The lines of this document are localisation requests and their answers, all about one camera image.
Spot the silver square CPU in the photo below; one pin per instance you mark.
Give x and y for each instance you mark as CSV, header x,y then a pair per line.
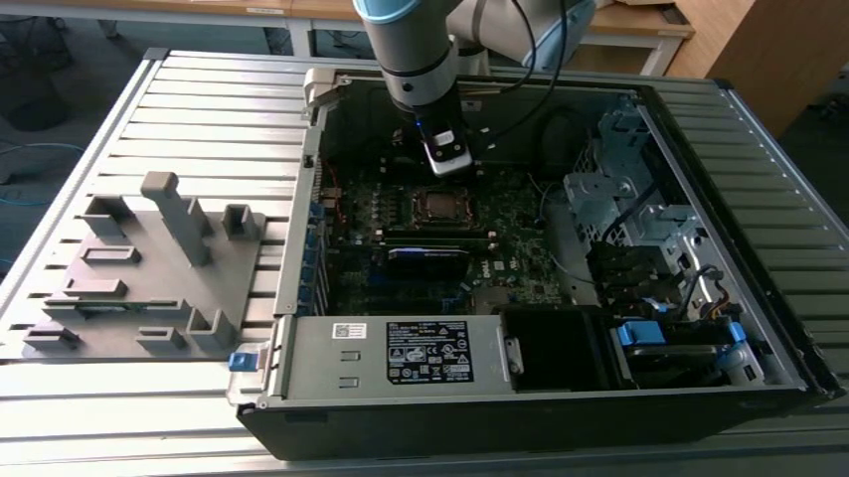
x,y
446,205

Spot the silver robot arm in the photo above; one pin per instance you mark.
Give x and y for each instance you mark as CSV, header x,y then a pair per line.
x,y
412,49

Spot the RAM slot black clips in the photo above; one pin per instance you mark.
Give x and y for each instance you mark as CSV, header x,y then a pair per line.
x,y
432,240
432,230

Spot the RAM slot white clips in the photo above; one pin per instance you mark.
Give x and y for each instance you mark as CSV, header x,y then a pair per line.
x,y
432,233

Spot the silver metal drive cage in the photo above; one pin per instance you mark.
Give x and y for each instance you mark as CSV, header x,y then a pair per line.
x,y
597,191

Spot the green motherboard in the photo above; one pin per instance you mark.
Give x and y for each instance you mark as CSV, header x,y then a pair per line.
x,y
524,248

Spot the black graphics card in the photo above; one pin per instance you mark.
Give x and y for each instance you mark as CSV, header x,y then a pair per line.
x,y
428,270

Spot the black fan shroud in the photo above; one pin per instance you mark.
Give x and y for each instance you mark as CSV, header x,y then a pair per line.
x,y
550,348

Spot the silver power supply unit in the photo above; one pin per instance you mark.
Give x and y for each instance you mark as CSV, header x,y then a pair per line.
x,y
311,358

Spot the wooden cabinet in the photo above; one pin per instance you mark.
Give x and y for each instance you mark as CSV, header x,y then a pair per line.
x,y
783,59

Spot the grey parts rack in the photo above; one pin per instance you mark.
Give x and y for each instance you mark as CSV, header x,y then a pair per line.
x,y
159,298

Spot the blue case latch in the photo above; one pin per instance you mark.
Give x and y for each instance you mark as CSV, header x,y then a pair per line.
x,y
241,362

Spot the black hard disk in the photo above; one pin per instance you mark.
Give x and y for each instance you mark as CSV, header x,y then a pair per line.
x,y
671,365

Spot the black office chair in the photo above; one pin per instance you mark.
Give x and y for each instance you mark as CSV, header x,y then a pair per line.
x,y
34,99

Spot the small blue plastic clip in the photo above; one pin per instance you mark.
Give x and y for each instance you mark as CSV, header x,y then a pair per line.
x,y
737,332

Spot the green RAM stick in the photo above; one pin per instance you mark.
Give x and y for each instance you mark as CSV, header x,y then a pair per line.
x,y
106,308

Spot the black open PC case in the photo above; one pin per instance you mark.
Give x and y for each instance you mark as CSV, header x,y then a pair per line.
x,y
465,432

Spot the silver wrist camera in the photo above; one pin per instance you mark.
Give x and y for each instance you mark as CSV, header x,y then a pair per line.
x,y
448,154

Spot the wooden desk white frame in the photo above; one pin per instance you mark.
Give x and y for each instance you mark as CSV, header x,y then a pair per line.
x,y
637,27
199,13

